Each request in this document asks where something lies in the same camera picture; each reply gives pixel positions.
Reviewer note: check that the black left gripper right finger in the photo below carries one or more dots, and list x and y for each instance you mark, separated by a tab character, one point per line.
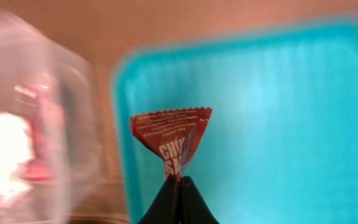
192	207

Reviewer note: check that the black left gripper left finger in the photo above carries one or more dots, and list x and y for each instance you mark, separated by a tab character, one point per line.
163	209

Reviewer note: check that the red sauce packet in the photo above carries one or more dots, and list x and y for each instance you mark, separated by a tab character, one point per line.
172	135

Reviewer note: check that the white napkin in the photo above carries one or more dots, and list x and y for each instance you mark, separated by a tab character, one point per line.
15	152

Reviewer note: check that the foil wrapper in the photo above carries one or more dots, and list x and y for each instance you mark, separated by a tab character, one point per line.
37	99

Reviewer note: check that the teal serving tray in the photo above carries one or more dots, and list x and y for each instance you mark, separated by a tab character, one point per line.
282	142

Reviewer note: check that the clear plastic bin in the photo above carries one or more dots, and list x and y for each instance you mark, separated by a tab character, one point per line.
26	51

